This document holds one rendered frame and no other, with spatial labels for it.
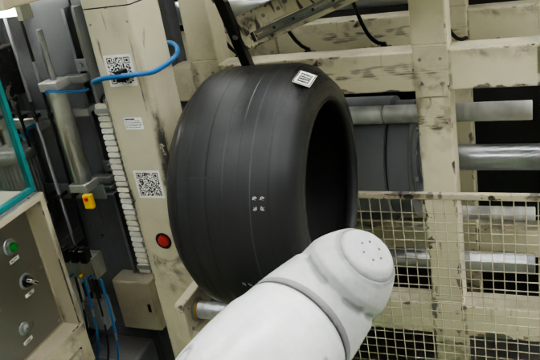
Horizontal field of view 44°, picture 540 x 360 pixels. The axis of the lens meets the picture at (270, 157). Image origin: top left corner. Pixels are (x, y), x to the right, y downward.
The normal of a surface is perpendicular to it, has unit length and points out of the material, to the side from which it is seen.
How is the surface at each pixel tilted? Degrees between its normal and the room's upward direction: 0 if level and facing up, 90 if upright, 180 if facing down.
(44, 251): 90
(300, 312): 34
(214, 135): 43
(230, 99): 26
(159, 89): 90
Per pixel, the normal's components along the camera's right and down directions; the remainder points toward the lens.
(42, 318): 0.92, 0.00
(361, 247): 0.49, -0.66
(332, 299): 0.37, -0.52
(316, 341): 0.67, -0.43
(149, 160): -0.35, 0.40
